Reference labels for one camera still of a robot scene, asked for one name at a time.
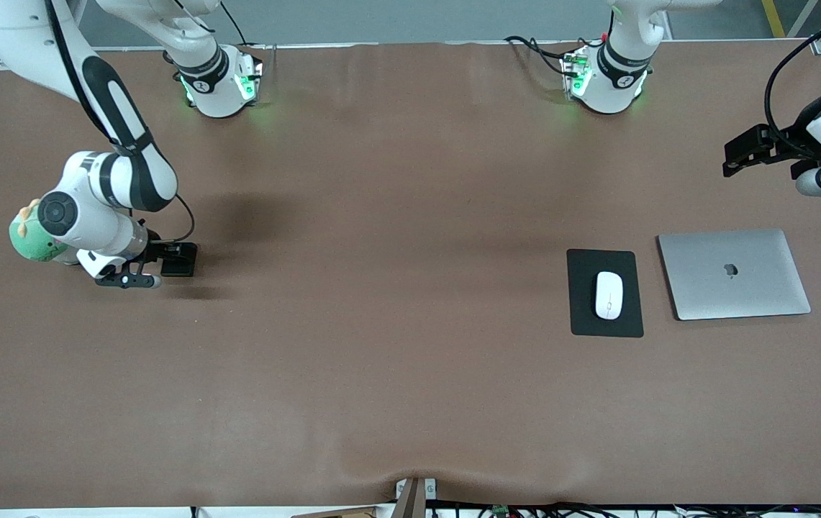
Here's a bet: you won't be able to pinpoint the black right camera cable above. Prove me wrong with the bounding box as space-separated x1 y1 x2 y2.
47 0 197 247

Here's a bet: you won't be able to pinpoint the brown table cloth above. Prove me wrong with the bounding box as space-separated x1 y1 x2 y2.
0 40 821 510

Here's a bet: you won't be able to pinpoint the black camera cable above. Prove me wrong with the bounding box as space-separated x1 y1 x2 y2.
47 0 197 247
763 4 821 160

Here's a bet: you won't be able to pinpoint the white computer mouse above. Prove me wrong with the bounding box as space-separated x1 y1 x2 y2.
594 271 625 320

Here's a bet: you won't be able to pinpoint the black left camera cable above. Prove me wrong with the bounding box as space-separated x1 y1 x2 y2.
763 4 821 160

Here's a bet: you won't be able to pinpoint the black right arm base cable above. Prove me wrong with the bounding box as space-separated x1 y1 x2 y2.
219 0 250 47

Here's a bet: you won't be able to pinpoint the silver laptop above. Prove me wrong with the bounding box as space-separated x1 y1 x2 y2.
656 228 812 322

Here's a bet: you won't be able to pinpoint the black mouse pad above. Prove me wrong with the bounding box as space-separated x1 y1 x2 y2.
566 248 645 338

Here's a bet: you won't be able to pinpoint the black left arm base cables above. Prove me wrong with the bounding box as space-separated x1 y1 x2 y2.
504 35 580 78

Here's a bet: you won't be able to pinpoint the green dinosaur plush toy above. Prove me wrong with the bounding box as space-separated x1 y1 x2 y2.
9 200 81 265

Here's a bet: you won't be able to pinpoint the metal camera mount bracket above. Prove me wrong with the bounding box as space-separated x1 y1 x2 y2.
394 476 438 518

